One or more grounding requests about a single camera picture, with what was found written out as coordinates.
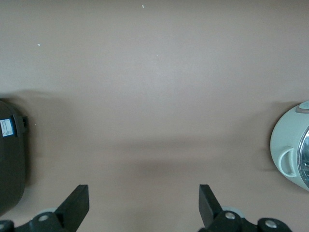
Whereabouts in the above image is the steel pot with glass lid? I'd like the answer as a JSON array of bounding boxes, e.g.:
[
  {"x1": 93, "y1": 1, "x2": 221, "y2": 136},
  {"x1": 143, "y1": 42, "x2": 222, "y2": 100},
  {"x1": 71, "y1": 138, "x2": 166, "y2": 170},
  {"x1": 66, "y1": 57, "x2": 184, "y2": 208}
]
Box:
[{"x1": 270, "y1": 100, "x2": 309, "y2": 192}]

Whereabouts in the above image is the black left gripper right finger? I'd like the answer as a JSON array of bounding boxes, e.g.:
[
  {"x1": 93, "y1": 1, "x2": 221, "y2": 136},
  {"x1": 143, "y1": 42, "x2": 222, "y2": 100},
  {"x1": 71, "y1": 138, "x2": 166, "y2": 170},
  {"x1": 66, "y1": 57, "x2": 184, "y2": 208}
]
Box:
[{"x1": 198, "y1": 184, "x2": 291, "y2": 232}]

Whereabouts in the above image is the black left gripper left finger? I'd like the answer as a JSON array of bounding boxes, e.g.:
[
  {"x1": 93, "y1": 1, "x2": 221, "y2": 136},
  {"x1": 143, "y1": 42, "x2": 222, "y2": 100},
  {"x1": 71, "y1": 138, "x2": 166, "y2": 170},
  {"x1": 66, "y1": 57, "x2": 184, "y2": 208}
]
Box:
[{"x1": 28, "y1": 184, "x2": 90, "y2": 232}]

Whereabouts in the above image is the black rice cooker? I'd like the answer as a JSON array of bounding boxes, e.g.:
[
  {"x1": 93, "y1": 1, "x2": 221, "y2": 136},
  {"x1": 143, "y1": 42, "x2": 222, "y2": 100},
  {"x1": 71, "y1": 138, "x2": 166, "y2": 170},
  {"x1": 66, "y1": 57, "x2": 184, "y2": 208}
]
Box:
[{"x1": 0, "y1": 98, "x2": 28, "y2": 217}]

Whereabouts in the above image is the glass pot lid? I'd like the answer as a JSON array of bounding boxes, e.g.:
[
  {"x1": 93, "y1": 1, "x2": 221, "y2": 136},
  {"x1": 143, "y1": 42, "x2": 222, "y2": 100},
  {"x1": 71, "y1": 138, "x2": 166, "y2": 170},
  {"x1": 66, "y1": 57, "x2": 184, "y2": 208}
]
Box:
[{"x1": 297, "y1": 125, "x2": 309, "y2": 189}]

